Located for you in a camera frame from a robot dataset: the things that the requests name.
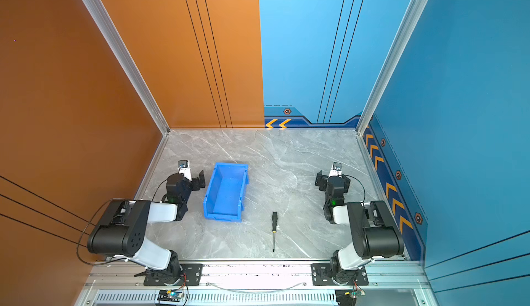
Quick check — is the black handle screwdriver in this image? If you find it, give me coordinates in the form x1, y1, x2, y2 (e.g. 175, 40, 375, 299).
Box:
272, 212, 278, 252

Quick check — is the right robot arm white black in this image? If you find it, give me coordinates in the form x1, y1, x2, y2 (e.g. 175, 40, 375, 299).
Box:
315, 170, 405, 285

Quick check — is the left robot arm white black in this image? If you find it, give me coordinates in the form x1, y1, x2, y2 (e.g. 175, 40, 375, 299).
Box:
86, 168, 206, 287

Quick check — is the blue plastic bin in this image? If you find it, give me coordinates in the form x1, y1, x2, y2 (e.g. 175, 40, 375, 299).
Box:
203, 163, 249, 223

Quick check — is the green circuit board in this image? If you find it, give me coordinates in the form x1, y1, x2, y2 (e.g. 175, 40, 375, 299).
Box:
156, 289, 186, 305

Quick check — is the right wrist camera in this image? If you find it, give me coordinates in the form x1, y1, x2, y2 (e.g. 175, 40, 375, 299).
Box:
328, 162, 342, 177

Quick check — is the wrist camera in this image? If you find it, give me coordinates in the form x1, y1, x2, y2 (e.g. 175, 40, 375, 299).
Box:
328, 162, 342, 177
178, 160, 192, 181

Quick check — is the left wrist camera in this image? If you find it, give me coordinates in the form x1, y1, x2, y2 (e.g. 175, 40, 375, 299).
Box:
178, 160, 192, 181

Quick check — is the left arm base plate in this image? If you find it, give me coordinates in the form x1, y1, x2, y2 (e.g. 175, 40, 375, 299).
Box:
143, 263, 204, 288

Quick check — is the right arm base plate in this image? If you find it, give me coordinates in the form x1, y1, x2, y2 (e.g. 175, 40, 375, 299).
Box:
311, 263, 369, 286

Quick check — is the right circuit board with wires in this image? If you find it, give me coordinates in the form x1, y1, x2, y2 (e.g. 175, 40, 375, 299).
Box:
335, 288, 366, 306

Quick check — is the right aluminium corner post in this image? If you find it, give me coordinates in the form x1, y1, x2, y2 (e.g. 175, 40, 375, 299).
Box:
356, 0, 429, 136

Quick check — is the aluminium corner post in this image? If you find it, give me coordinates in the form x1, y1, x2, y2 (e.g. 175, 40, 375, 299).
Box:
81, 0, 171, 136
356, 0, 429, 136

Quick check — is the left aluminium corner post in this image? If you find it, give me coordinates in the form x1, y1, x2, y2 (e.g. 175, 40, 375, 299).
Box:
81, 0, 171, 136

